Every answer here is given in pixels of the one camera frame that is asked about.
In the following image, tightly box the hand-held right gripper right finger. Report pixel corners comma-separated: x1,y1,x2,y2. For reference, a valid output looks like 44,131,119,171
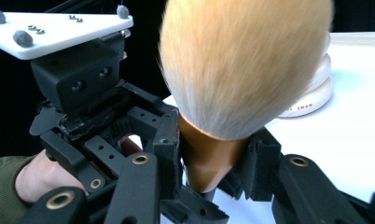
217,126,284,203

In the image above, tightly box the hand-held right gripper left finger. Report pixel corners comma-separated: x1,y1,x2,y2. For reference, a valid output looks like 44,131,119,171
152,108,182,201

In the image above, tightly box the cream ringed brush holder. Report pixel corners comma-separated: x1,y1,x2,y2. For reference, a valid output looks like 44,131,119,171
278,32,335,119

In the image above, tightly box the makeup brush with black handle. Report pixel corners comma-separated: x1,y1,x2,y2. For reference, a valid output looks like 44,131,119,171
158,0,335,201

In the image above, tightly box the wooden table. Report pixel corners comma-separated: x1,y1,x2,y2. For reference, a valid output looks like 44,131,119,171
328,31,375,48

